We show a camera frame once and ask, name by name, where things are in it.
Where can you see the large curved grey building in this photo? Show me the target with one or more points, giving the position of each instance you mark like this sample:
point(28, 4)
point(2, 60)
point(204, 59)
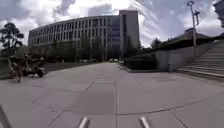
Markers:
point(83, 33)

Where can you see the dark hedge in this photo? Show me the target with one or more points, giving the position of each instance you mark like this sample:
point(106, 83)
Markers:
point(140, 62)

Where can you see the grey paved plaza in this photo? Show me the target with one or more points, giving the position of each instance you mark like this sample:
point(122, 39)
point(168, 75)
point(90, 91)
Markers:
point(106, 93)

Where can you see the tall street lamp pole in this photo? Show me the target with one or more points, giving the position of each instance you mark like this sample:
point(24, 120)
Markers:
point(193, 26)

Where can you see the grey stone stairs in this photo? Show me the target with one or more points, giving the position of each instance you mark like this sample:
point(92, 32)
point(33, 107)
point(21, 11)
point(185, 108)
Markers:
point(208, 63)

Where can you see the grey concrete retaining wall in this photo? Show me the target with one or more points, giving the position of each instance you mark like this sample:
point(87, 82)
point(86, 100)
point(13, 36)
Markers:
point(180, 56)

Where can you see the row of trees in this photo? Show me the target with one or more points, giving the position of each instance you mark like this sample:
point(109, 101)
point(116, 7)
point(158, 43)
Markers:
point(66, 50)

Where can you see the parked bicycles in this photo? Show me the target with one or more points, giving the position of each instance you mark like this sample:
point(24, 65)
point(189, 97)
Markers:
point(25, 68)

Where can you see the low building with roof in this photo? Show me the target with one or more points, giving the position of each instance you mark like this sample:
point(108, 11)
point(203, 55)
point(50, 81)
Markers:
point(190, 35)

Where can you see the robot's own part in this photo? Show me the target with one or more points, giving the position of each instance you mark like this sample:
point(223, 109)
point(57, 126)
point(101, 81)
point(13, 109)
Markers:
point(83, 122)
point(144, 122)

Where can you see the tall dark tree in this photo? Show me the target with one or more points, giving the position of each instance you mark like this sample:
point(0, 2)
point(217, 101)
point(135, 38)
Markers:
point(10, 36)

